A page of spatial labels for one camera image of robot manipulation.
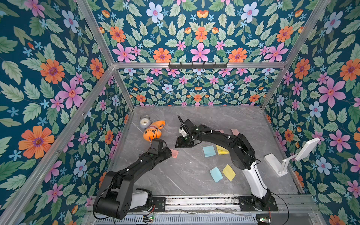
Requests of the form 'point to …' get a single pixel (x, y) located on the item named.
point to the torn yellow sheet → (228, 172)
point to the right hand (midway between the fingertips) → (181, 142)
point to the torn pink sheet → (235, 132)
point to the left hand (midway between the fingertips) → (171, 151)
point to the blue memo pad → (209, 151)
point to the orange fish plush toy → (153, 131)
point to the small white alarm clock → (145, 122)
